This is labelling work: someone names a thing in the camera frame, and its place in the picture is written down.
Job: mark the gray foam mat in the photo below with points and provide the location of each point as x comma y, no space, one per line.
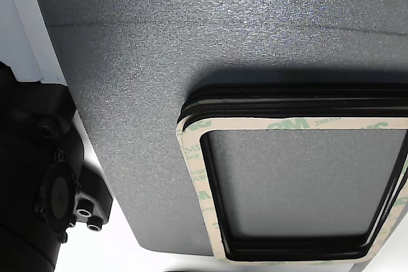
134,77

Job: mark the black frame with taped face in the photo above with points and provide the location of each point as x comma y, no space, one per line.
191,157

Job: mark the white rail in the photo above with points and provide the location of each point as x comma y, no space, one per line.
22,30

